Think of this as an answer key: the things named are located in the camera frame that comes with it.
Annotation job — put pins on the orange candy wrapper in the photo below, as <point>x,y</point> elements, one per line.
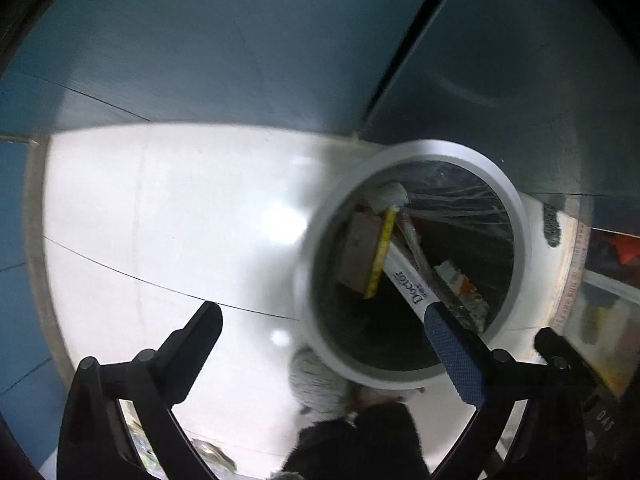
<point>464,301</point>

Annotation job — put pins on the white round trash bin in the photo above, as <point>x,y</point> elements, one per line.
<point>462,208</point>

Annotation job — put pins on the blue kitchen cabinet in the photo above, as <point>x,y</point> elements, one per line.
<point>548,88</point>

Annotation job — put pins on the black trouser legs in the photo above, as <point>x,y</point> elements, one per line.
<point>380,443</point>

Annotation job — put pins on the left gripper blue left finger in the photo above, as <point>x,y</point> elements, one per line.
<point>184,353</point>

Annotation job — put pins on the brown cardboard box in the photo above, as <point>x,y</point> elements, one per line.
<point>359,250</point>

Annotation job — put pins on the grey left slipper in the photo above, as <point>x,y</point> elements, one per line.
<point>322,394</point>

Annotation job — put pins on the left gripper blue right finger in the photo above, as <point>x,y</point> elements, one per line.
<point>461,352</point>

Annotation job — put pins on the checkered brown pink tablecloth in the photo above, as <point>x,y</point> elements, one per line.
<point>572,275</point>

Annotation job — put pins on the white Doctor toothpaste box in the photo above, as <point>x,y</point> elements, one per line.
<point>408,281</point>

